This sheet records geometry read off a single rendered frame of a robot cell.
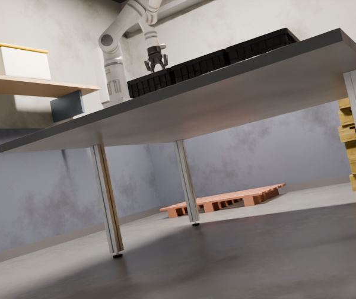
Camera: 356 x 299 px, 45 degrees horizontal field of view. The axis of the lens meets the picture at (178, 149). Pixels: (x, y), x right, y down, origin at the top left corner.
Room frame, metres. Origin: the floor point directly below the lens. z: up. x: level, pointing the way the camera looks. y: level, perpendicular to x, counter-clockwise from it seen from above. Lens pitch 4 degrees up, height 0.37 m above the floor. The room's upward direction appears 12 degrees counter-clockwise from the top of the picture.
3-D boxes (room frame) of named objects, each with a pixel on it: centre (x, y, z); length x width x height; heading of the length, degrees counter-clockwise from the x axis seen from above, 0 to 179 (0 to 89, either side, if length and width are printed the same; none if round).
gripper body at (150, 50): (2.25, 0.02, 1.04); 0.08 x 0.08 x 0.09
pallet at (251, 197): (4.44, -0.36, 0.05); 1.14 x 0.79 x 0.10; 62
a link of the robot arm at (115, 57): (2.00, 0.22, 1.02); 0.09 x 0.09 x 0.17; 88
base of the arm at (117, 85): (2.00, 0.22, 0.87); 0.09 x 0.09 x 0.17; 64
